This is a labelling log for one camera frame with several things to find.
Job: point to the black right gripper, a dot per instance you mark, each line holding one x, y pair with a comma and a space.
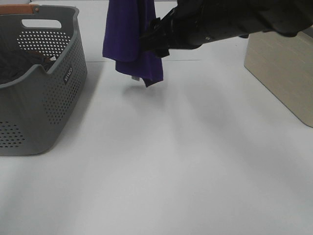
172, 31

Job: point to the purple towel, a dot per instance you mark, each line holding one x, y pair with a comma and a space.
126, 21

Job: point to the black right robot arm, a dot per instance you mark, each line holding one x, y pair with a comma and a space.
223, 19

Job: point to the beige storage box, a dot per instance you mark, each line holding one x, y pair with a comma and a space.
285, 67

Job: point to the grey perforated plastic basket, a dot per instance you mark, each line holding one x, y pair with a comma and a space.
35, 107

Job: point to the dark grey cloth in basket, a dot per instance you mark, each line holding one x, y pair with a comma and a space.
14, 64

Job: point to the brown basket handle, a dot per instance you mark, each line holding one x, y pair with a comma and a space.
14, 9

